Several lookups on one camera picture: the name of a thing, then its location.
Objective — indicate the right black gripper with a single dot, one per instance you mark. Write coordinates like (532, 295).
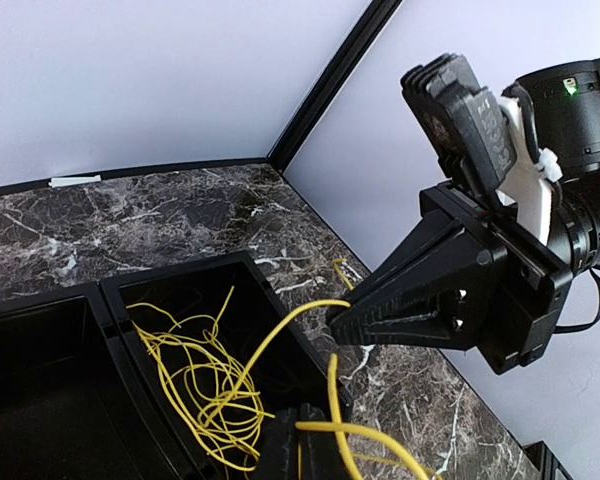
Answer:
(487, 282)

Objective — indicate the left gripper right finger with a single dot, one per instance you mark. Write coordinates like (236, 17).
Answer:
(319, 457)

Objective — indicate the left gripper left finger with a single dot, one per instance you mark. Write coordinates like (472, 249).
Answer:
(279, 457)

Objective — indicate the black three-compartment bin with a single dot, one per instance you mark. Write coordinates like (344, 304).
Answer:
(80, 397)

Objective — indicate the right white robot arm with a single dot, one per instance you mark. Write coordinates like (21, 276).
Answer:
(566, 101)

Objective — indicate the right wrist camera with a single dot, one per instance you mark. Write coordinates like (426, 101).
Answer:
(487, 145)

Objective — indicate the right black frame post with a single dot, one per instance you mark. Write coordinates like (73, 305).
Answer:
(329, 83)

